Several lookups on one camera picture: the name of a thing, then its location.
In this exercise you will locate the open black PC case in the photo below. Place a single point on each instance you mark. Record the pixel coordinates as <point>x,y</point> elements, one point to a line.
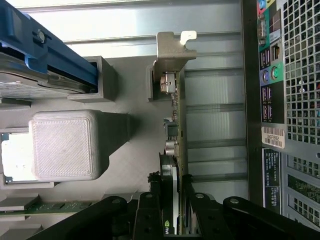
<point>300,75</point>

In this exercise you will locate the silver CPU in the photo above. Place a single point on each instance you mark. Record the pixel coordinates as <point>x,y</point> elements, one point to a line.
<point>15,155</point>

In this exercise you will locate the hard disk with blue bracket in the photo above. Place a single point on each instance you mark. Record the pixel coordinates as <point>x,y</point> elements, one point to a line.
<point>37,57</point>

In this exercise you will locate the grey printed parts rack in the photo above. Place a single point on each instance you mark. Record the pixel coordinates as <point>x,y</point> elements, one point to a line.
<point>62,145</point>

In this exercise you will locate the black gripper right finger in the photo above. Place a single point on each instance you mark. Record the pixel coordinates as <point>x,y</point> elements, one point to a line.
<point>207,220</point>

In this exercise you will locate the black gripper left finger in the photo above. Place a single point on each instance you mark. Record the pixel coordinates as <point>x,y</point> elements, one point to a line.
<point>147,220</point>

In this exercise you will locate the green bare RAM stick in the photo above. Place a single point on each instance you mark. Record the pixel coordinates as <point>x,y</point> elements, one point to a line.
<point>50,207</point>

